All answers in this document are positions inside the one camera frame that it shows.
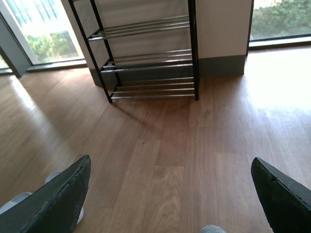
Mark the grey knit sneaker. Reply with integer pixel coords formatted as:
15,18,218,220
0,171,84,225
201,225,226,233

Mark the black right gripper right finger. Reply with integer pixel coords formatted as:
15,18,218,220
251,157,311,233

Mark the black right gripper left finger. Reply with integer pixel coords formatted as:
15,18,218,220
0,155,91,233

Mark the black metal shoe rack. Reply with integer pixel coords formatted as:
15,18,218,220
68,0,200,102

